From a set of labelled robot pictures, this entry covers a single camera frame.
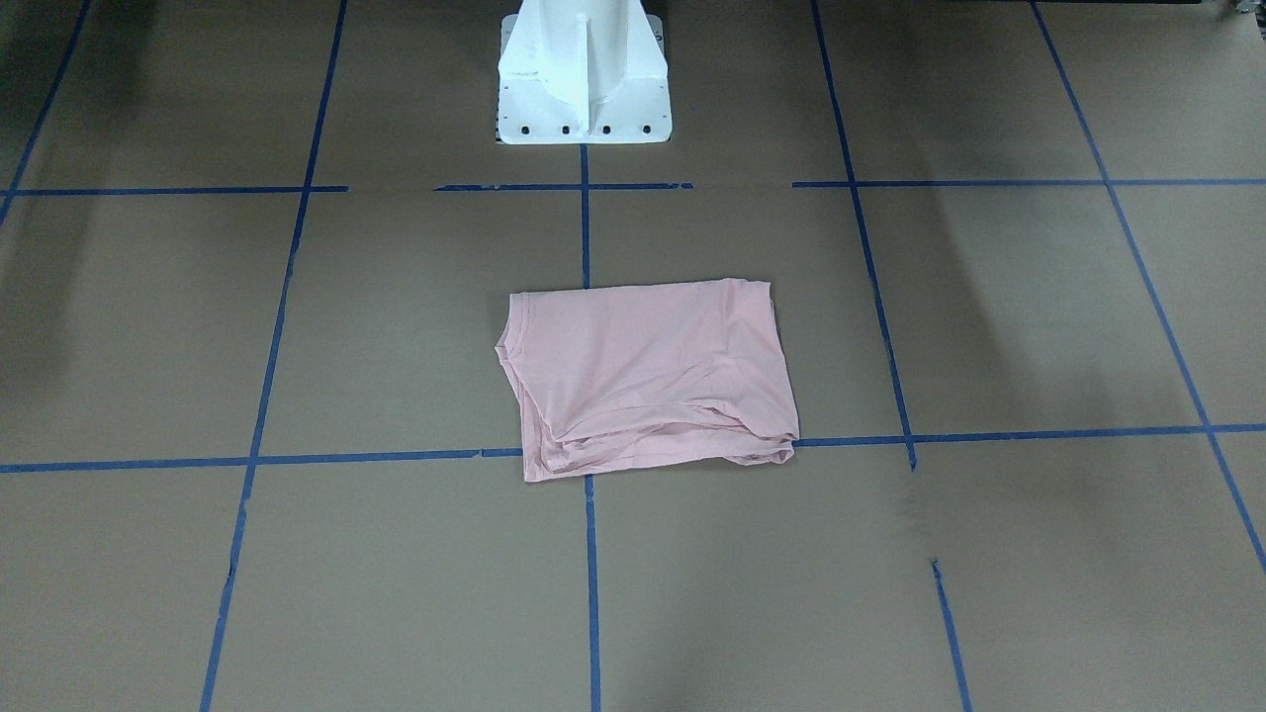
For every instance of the pink Snoopy t-shirt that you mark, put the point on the pink Snoopy t-shirt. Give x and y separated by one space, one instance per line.
631 378

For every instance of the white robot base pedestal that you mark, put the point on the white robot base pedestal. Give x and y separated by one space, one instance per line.
583 72

